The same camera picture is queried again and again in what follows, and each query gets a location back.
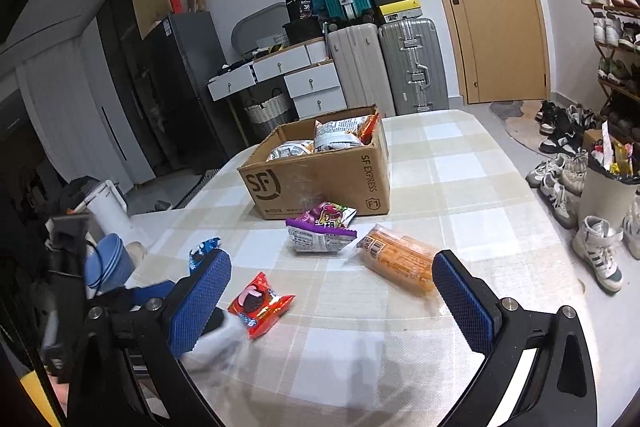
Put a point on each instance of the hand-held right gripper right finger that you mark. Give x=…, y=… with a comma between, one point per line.
x=462, y=302

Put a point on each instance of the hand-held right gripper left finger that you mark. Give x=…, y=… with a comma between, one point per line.
x=200, y=302

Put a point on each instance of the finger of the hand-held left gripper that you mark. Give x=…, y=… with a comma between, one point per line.
x=150, y=292

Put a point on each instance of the clear cracker packet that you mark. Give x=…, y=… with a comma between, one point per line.
x=220, y=347

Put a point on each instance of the blue cookie packet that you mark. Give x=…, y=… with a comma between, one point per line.
x=202, y=252

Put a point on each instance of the red cookie packet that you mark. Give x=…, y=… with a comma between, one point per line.
x=370, y=127
x=260, y=304

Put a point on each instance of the orange bread packet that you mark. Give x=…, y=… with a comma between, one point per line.
x=400, y=262

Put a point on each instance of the purple snack packet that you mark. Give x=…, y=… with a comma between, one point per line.
x=320, y=232

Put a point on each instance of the brown cardboard box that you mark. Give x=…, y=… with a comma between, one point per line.
x=320, y=187

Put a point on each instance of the white snack packet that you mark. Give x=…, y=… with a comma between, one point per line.
x=335, y=137
x=290, y=152

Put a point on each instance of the white kettle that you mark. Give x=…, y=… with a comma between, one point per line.
x=107, y=207

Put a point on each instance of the dark slipper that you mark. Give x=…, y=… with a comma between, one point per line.
x=163, y=205

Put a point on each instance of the patterned floor rug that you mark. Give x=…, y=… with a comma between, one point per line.
x=197, y=188

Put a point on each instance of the white trash bin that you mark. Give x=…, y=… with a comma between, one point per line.
x=605, y=207

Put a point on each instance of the white wardrobe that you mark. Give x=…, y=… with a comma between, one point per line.
x=65, y=107

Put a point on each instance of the grey irregular floor mat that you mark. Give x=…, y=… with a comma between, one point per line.
x=515, y=119

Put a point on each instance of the scattered pile of shoes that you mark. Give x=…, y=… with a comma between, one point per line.
x=560, y=132

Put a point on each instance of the woven grey white basket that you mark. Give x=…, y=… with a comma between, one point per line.
x=267, y=114

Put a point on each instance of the heap of colourful wrappers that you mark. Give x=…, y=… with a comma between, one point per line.
x=615, y=162

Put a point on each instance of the small cardboard box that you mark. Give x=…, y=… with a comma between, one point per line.
x=592, y=139

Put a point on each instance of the black cabinet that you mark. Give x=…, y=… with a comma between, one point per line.
x=125, y=82

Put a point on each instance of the dark grey fridge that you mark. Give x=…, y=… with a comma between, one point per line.
x=195, y=82

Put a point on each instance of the silver suitcase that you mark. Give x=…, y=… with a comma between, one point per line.
x=412, y=62

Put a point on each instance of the white drawer desk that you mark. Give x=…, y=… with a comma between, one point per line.
x=310, y=82

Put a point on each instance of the beige suitcase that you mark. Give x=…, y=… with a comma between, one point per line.
x=360, y=67

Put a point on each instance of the wooden door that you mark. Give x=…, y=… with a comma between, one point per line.
x=500, y=42

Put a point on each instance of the wooden shoe rack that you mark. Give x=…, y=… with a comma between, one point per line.
x=612, y=82

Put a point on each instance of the grey folding table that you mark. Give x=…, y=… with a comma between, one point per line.
x=255, y=27

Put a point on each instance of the black storage box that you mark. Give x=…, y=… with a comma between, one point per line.
x=302, y=32

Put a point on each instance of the large cardboard sheet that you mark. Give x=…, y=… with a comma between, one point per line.
x=147, y=2

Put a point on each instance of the yellow black shoe box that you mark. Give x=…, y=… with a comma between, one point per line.
x=400, y=11

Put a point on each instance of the shoe rack with shoes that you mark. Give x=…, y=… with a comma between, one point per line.
x=607, y=27

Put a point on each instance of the black printed bag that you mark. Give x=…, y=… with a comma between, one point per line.
x=300, y=4

